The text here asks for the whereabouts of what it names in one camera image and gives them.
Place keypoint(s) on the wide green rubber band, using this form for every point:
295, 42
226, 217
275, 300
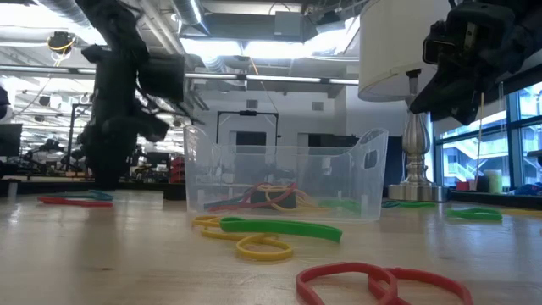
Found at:
279, 226

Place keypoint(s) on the black wide rubber band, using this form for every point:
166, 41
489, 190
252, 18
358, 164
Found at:
262, 199

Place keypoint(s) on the blue object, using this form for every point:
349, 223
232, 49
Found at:
529, 190

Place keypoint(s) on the grey ceiling box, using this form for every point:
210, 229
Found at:
288, 23

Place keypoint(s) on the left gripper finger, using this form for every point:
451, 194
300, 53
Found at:
98, 161
118, 161

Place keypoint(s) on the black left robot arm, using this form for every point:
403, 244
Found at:
114, 25

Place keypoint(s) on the long ceiling light bar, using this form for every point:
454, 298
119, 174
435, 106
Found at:
275, 78

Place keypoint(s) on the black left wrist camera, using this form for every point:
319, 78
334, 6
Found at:
163, 78

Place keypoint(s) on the black gantry frame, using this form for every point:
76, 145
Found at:
76, 127
247, 113

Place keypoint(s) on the pale green cylinder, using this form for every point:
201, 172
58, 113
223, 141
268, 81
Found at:
493, 182

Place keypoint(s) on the teal rubber band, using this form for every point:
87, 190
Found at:
387, 204
343, 206

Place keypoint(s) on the thin yellow rubber band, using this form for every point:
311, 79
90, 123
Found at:
296, 206

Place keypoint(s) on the clear plastic bin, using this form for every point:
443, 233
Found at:
203, 169

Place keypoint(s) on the small red box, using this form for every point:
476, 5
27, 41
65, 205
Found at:
462, 186

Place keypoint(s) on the silver ceiling duct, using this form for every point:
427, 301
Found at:
190, 12

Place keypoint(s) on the black monitor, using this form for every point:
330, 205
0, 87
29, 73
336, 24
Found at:
10, 140

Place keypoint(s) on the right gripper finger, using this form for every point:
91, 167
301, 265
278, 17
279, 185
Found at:
438, 95
472, 101

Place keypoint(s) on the grey-blue rubber band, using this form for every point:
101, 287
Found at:
101, 195

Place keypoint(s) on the red crates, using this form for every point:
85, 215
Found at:
177, 169

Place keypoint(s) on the white shade table lamp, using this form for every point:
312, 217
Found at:
394, 42

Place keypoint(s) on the blue rubber band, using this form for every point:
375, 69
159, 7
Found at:
220, 203

